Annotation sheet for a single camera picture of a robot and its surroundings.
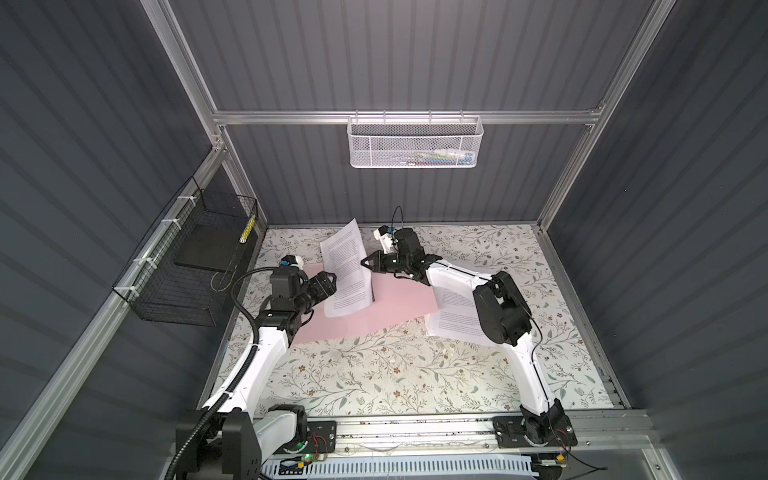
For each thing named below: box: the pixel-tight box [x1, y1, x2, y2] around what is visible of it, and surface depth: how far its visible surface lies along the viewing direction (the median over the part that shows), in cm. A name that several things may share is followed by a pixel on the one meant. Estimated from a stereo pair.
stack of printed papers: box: [424, 286, 499, 346], surface depth 95 cm
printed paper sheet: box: [320, 218, 375, 317], surface depth 98 cm
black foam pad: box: [174, 224, 246, 273], surface depth 76 cm
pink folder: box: [292, 263, 440, 345], surface depth 95 cm
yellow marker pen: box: [239, 214, 256, 244], surface depth 83 cm
